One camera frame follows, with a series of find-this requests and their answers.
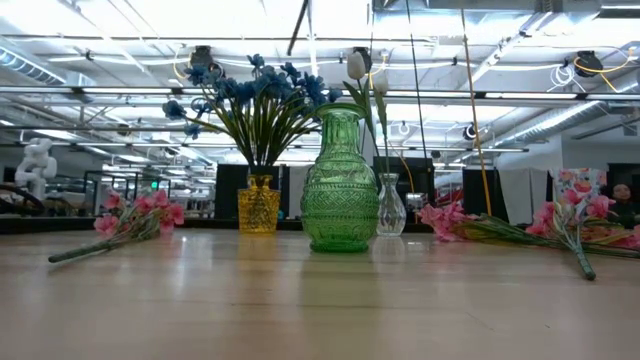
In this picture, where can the green glass vase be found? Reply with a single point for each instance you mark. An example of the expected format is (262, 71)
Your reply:
(340, 200)

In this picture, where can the white artificial tulip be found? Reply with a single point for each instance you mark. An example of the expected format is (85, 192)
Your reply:
(381, 84)
(356, 65)

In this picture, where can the pink artificial flower stem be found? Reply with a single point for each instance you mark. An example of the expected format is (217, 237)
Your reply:
(542, 222)
(445, 220)
(145, 205)

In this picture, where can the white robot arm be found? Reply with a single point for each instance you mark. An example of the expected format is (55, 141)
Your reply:
(36, 165)

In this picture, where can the yellow glass vase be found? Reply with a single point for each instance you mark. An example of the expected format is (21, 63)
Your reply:
(258, 207)

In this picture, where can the clear glass vase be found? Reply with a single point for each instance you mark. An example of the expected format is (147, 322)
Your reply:
(391, 210)

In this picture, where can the black panel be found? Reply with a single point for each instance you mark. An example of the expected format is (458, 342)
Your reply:
(625, 172)
(420, 175)
(227, 190)
(475, 195)

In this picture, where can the red rack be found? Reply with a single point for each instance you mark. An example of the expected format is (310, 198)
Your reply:
(450, 196)

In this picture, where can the white cloth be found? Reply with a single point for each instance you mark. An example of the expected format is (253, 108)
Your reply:
(522, 195)

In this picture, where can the floral patterned cloth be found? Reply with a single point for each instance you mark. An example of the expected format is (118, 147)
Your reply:
(575, 180)

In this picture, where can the person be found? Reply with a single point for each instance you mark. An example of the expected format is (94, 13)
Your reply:
(622, 192)

